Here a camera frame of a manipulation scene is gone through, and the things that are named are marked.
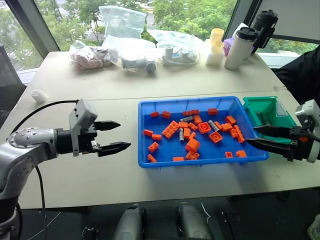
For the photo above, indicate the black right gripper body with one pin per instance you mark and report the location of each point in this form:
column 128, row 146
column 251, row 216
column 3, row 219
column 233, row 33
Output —
column 297, row 142

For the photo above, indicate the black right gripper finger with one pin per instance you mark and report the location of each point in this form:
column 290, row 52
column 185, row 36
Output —
column 272, row 131
column 270, row 147

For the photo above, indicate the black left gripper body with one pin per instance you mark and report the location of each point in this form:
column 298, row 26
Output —
column 90, row 138

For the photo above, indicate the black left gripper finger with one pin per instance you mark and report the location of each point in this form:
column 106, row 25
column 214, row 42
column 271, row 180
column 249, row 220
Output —
column 108, row 125
column 115, row 148

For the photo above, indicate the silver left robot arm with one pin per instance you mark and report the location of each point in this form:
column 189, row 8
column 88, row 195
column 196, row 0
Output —
column 22, row 147

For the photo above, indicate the green plastic bin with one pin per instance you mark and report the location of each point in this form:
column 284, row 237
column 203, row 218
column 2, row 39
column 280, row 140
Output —
column 262, row 106

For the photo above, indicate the small orange building block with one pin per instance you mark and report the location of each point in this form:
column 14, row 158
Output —
column 154, row 114
column 192, row 126
column 229, row 154
column 197, row 119
column 212, row 111
column 231, row 120
column 187, row 133
column 166, row 114
column 226, row 127
column 148, row 132
column 153, row 147
column 156, row 137
column 183, row 124
column 218, row 125
column 241, row 154
column 151, row 158
column 192, row 135
column 192, row 155

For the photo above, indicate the long orange building block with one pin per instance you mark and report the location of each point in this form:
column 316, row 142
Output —
column 191, row 112
column 237, row 133

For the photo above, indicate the blue plastic tray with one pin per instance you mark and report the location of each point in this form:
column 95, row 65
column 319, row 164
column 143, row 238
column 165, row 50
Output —
column 170, row 150

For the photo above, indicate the orange plastic 2x4 building brick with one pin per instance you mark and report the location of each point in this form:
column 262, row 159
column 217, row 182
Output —
column 170, row 129

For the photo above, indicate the person in black clothing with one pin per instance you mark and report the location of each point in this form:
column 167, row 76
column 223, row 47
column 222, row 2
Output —
column 300, row 75

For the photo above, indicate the small white plastic cap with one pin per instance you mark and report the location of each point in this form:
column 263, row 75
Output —
column 39, row 95

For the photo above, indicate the clear bag with grey parts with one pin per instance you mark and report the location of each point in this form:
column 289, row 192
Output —
column 140, row 63

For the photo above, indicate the clear bag with pink items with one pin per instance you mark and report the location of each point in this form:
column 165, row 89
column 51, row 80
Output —
column 86, row 57

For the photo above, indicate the grey rounded robot leg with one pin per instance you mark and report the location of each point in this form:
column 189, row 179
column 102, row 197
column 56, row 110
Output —
column 128, row 222
column 193, row 221

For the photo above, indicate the white tumbler with black lid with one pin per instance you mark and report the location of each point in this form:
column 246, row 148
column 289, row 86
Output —
column 237, row 50

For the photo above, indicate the purple packet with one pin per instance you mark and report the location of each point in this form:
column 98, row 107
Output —
column 228, row 46

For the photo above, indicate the clear bags with parts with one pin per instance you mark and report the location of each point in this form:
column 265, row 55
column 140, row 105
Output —
column 176, row 56

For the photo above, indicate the white plastic bottle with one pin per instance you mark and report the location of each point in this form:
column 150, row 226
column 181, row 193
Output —
column 215, row 47

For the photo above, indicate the black travel mug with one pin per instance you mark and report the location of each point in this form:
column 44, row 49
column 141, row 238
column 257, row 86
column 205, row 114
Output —
column 265, row 27

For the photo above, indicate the large clear plastic bag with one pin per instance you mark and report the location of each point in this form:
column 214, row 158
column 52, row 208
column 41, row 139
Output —
column 122, row 22

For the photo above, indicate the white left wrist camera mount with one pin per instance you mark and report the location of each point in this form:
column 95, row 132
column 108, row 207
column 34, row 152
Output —
column 81, row 113

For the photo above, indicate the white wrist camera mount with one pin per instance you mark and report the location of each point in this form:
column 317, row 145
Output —
column 81, row 113
column 308, row 110

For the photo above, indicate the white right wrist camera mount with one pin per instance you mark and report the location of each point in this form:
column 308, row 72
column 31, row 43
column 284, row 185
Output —
column 308, row 110

